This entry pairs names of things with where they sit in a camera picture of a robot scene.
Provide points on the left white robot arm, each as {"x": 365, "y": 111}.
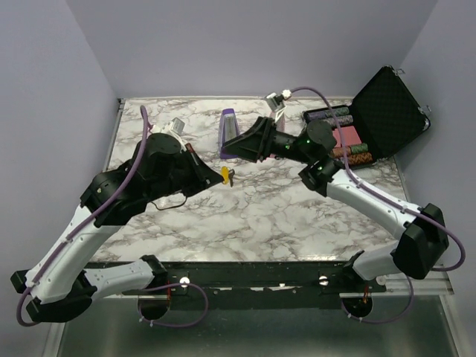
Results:
{"x": 60, "y": 287}

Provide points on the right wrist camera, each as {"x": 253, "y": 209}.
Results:
{"x": 276, "y": 103}

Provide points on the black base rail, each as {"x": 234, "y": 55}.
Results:
{"x": 272, "y": 285}

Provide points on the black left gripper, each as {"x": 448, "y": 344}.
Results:
{"x": 206, "y": 173}

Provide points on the purple metronome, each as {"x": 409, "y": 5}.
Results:
{"x": 228, "y": 129}

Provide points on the pink card deck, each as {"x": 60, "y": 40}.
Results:
{"x": 350, "y": 136}

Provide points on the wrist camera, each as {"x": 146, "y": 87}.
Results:
{"x": 276, "y": 103}
{"x": 175, "y": 127}

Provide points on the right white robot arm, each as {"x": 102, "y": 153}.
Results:
{"x": 421, "y": 238}

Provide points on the pink metronome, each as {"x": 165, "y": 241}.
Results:
{"x": 280, "y": 119}

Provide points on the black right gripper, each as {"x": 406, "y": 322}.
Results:
{"x": 255, "y": 143}

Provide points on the yellow-capped key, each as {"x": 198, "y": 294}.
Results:
{"x": 225, "y": 175}

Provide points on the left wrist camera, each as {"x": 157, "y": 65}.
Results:
{"x": 175, "y": 127}

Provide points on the black poker chip case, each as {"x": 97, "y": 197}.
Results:
{"x": 385, "y": 115}

